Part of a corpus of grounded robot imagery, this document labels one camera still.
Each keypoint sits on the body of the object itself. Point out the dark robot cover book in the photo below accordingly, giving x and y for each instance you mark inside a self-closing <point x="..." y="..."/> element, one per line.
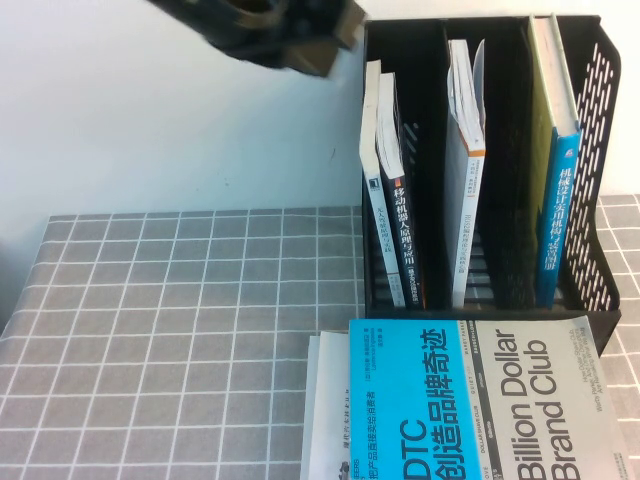
<point x="405" y="235"/>

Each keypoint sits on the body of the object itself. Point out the black plastic book stand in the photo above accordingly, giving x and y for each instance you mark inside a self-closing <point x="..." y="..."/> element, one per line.
<point x="505" y="150"/>

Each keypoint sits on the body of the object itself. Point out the grey white checked tablecloth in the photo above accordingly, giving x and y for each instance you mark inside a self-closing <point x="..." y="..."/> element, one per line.
<point x="150" y="325"/>

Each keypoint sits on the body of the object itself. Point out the blue spine hardcover book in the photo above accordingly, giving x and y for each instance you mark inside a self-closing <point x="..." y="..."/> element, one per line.
<point x="560" y="215"/>

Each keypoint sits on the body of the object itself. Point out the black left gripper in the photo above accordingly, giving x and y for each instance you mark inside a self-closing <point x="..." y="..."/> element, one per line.
<point x="270" y="35"/>

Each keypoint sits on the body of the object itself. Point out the thin white paperback book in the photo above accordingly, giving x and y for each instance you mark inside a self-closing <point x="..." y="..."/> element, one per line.
<point x="371" y="165"/>

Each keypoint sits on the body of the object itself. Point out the white book navy stripe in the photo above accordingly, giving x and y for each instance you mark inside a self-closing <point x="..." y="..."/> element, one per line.
<point x="330" y="400"/>

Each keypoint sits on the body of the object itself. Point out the blue grey Billion Dollar book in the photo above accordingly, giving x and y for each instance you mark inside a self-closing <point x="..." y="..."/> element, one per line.
<point x="450" y="400"/>

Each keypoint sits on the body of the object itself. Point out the white book orange spine band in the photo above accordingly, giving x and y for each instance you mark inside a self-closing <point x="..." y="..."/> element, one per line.
<point x="462" y="200"/>

